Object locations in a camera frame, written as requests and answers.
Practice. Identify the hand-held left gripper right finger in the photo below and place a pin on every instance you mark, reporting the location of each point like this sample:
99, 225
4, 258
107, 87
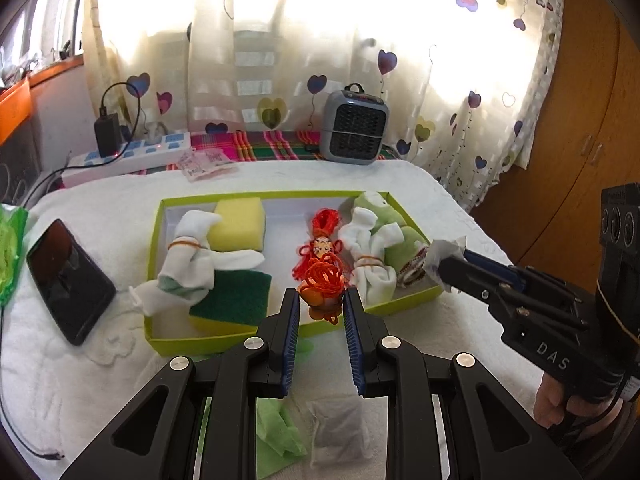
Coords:
354, 350

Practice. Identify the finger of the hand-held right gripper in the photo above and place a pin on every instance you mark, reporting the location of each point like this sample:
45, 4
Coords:
495, 272
470, 280

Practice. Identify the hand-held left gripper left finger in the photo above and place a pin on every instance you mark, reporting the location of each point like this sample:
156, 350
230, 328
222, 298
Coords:
289, 350

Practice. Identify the white tissue piece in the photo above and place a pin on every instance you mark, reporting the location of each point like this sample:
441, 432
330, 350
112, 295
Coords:
440, 252

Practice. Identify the orange tassel ornament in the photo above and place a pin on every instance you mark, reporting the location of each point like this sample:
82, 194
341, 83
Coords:
320, 300

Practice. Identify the white sock bundle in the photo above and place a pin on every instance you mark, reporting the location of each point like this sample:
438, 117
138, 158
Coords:
190, 265
372, 280

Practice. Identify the yellow sponge with green pad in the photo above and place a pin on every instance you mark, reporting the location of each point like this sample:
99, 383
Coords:
235, 295
237, 225

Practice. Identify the lime green cardboard box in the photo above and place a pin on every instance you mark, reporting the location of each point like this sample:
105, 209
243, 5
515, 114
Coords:
170, 345

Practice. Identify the red tassel doll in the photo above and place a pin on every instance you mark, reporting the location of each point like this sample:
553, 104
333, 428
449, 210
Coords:
325, 222

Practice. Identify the person's right hand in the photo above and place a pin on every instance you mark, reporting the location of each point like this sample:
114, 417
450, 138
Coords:
552, 405

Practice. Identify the striped rolled cloth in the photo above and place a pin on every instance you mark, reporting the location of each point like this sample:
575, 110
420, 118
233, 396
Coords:
412, 272

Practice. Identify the light green rolled towel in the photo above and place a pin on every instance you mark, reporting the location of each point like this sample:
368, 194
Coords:
410, 245
385, 212

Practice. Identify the light green cloth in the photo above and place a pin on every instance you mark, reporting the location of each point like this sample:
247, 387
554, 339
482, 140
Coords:
280, 435

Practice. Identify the white sachet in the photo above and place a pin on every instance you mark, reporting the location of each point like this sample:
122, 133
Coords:
335, 435

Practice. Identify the wooden wardrobe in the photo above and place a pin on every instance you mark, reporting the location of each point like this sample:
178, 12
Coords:
575, 135

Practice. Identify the grey portable heater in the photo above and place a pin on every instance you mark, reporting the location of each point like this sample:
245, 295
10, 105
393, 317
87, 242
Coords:
350, 125

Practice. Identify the pink white packet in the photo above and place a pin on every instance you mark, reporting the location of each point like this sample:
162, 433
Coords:
217, 160

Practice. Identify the plaid cloth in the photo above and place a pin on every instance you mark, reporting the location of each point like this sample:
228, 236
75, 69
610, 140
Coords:
270, 145

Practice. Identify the clear plastic packet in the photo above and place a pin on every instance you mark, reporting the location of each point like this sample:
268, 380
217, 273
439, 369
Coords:
192, 167

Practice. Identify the black smartphone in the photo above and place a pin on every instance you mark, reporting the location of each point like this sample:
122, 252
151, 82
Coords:
70, 280

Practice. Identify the white power strip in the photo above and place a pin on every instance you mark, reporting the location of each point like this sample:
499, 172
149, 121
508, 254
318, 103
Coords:
150, 152

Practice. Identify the black power adapter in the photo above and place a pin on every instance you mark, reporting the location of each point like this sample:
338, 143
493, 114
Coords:
107, 135

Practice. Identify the green plastic packet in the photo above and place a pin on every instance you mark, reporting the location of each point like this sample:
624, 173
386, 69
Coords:
10, 250

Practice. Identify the white curtain with hearts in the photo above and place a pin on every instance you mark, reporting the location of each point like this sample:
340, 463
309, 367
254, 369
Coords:
250, 35

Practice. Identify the window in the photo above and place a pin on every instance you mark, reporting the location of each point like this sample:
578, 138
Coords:
45, 30

